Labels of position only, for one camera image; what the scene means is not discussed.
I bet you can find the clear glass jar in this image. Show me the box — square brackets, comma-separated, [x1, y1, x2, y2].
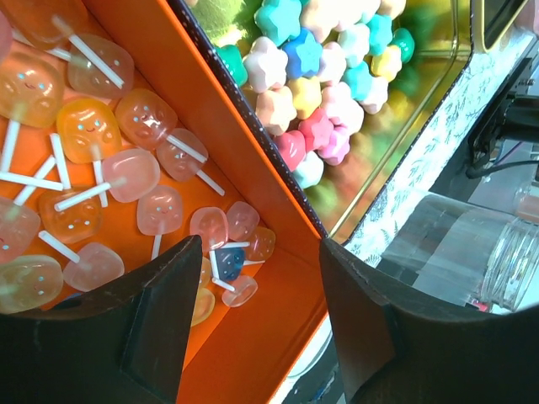
[376, 188, 538, 312]

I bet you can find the orange lollipop candy tin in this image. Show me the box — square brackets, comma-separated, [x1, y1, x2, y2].
[1, 1, 326, 403]

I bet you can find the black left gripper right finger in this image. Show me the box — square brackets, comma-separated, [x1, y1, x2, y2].
[319, 239, 538, 403]

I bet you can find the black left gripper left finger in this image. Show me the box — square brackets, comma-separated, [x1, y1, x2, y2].
[1, 236, 202, 403]

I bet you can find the star candy tin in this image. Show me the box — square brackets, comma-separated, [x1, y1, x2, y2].
[169, 1, 472, 242]

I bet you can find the gold tin of candies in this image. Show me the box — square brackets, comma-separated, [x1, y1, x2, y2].
[470, 0, 535, 53]

